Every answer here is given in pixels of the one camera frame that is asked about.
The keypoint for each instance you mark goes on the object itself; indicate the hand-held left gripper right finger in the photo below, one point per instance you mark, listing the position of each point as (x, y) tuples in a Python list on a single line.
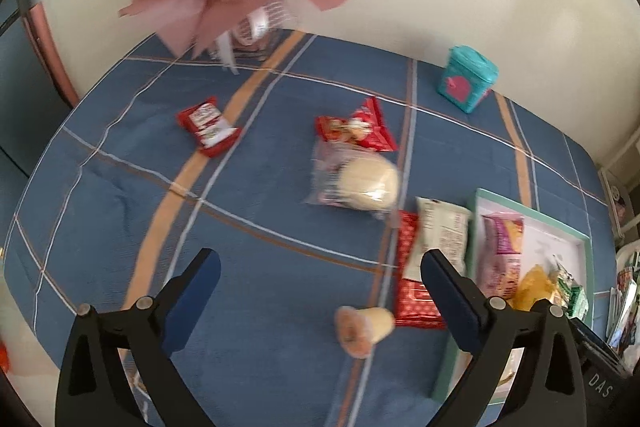
[(452, 302)]

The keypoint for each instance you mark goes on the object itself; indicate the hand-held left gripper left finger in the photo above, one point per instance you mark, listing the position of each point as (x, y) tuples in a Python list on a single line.
[(192, 302)]

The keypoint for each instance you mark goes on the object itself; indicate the red biscuit packet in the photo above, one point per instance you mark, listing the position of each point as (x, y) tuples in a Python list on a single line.
[(412, 302)]

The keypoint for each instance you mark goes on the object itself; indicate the pink snack packet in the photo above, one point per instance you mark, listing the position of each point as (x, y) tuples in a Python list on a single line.
[(500, 252)]

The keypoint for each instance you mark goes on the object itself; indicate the beige bread packet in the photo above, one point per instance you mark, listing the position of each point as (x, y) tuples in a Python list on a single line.
[(442, 232)]

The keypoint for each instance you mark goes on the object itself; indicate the dark green snack packet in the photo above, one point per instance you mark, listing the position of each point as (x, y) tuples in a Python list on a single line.
[(579, 302)]

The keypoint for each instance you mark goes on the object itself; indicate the yellow snack packet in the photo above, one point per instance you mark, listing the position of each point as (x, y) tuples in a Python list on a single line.
[(532, 287)]

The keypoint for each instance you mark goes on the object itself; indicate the jelly cup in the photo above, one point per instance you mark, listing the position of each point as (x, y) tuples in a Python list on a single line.
[(365, 324)]

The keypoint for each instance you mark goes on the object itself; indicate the teal snack packet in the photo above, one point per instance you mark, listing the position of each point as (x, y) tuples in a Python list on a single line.
[(562, 279)]

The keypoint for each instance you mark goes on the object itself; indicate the teal cardboard tray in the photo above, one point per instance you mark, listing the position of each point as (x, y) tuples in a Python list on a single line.
[(550, 242)]

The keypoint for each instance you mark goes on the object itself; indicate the clear round bun packet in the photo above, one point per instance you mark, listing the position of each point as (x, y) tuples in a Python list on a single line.
[(360, 179)]

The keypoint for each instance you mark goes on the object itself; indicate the small red white-label packet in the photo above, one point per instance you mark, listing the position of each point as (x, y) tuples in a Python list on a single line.
[(207, 124)]

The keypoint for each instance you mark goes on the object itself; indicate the red cartoon snack packet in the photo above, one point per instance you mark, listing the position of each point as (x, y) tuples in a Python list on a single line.
[(365, 132)]

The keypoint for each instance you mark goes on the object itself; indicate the blue plaid tablecloth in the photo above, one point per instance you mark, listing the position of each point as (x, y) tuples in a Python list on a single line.
[(150, 187)]

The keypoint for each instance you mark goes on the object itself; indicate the teal cube box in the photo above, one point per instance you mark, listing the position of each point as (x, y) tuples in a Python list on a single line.
[(462, 82)]

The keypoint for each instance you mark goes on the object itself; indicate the glass vase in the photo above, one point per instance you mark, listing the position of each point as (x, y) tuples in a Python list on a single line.
[(260, 37)]

